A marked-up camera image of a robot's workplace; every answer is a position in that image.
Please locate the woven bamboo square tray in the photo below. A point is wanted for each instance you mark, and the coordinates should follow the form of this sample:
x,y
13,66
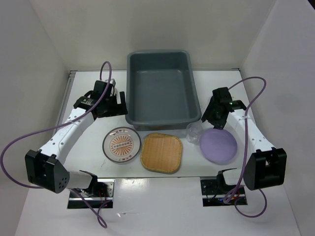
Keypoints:
x,y
161,153

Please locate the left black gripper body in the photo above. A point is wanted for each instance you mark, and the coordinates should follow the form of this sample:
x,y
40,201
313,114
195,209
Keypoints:
x,y
112,108

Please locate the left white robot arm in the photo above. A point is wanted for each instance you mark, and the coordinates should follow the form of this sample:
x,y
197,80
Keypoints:
x,y
45,167

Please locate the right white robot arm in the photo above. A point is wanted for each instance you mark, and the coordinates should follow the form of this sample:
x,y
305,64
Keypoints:
x,y
265,166

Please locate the grey plastic bin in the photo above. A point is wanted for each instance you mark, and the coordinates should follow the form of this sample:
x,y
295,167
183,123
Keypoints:
x,y
160,90

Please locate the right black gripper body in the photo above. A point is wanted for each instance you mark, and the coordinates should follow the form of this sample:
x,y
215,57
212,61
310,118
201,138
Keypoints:
x,y
211,114

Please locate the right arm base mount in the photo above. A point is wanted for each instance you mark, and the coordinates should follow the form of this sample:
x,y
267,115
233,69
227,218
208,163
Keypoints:
x,y
213,192

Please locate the purple round plate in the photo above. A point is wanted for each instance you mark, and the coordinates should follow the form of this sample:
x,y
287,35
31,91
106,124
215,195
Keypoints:
x,y
218,146

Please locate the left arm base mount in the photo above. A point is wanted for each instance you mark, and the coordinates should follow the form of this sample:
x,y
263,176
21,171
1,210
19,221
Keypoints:
x,y
103,195

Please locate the clear plastic cup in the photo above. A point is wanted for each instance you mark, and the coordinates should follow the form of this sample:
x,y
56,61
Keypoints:
x,y
193,132

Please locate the round patterned plate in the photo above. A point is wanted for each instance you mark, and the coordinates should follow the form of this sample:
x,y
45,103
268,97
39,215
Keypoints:
x,y
121,144

